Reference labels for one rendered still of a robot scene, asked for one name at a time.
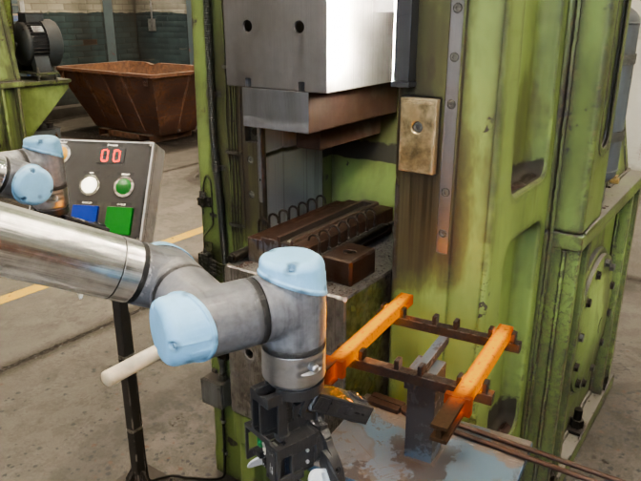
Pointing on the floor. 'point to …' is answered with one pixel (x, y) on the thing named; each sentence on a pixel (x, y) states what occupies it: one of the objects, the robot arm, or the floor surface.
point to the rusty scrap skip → (136, 98)
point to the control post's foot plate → (145, 475)
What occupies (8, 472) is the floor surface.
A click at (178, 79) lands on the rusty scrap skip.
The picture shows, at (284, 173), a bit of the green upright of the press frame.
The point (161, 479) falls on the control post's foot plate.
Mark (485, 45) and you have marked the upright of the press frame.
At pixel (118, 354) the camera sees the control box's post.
